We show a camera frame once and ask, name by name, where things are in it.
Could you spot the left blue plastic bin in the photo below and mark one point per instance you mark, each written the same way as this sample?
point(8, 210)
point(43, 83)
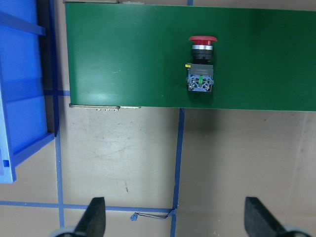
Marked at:
point(23, 127)

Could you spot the red push button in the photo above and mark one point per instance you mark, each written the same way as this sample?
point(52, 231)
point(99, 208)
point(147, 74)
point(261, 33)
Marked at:
point(200, 70)

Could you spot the green conveyor belt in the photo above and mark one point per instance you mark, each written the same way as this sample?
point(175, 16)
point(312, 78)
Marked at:
point(135, 55)

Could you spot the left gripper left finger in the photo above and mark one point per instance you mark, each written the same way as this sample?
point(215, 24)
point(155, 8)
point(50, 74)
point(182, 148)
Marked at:
point(93, 221)

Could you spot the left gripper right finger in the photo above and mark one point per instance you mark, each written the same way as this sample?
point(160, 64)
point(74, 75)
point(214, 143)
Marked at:
point(259, 222)

